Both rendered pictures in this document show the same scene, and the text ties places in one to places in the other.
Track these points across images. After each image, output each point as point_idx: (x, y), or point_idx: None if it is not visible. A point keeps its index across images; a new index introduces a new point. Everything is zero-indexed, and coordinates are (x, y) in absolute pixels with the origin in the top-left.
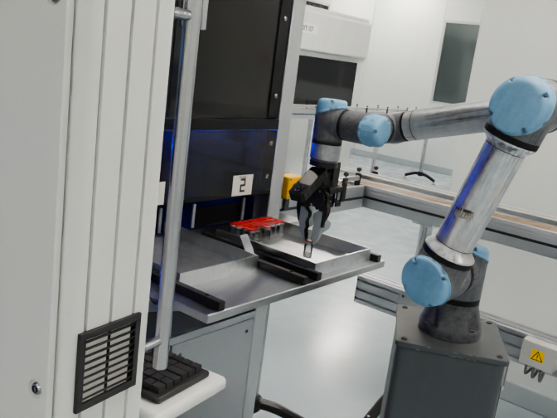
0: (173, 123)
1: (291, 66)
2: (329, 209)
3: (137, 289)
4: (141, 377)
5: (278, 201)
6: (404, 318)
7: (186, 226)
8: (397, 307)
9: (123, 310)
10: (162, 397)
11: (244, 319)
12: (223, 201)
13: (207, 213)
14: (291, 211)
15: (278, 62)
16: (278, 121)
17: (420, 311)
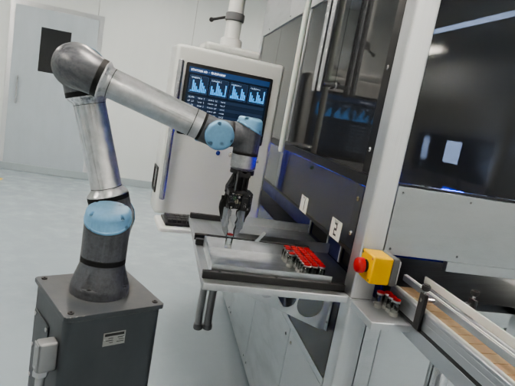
0: (318, 159)
1: (384, 118)
2: (220, 202)
3: (159, 158)
4: (155, 192)
5: (353, 269)
6: (141, 289)
7: (337, 258)
8: (159, 300)
9: (158, 164)
10: (161, 214)
11: (316, 375)
12: None
13: (349, 259)
14: (426, 341)
15: (377, 114)
16: (367, 177)
17: (139, 302)
